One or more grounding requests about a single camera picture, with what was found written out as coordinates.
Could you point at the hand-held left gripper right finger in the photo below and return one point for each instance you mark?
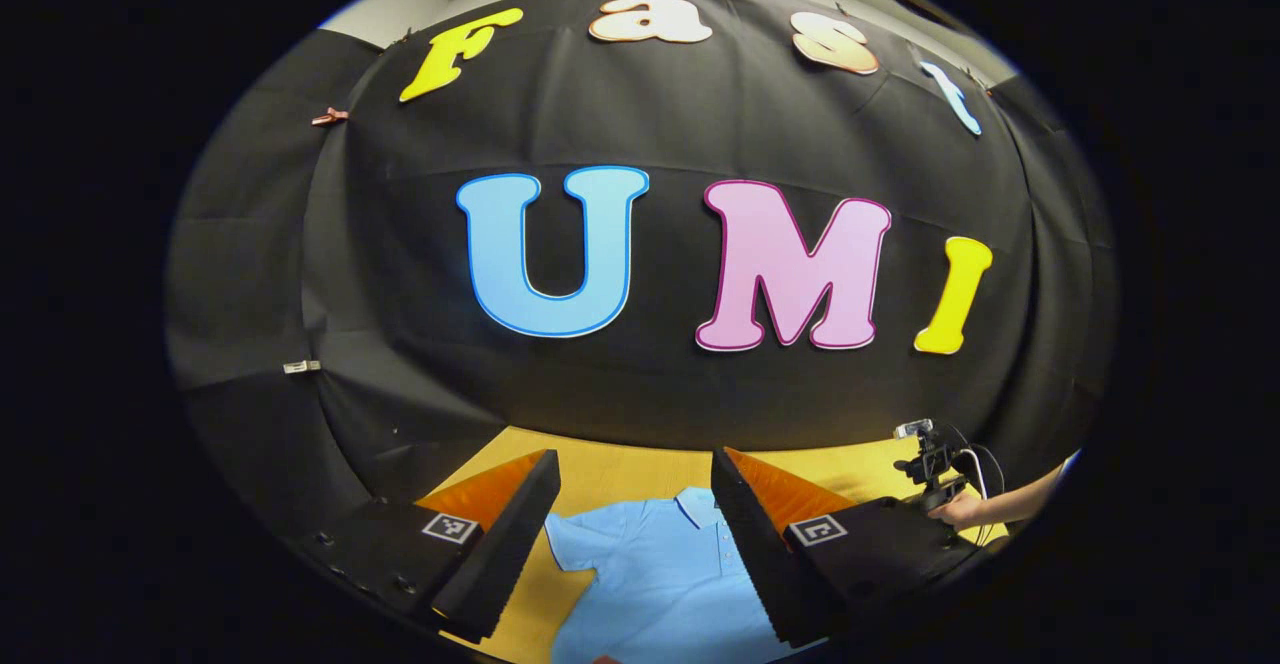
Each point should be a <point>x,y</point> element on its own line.
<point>750,544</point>

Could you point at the copper spring clip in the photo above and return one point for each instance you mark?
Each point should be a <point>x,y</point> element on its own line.
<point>330,116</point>

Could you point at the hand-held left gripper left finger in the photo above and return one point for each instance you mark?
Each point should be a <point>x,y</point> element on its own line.
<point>510,534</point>

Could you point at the silver spring clip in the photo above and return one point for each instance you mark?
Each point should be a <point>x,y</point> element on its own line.
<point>300,366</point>

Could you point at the light blue T-shirt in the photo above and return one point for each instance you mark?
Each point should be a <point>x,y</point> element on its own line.
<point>660,584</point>

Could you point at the black backdrop cloth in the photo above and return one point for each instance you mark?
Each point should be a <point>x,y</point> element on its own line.
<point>650,384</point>

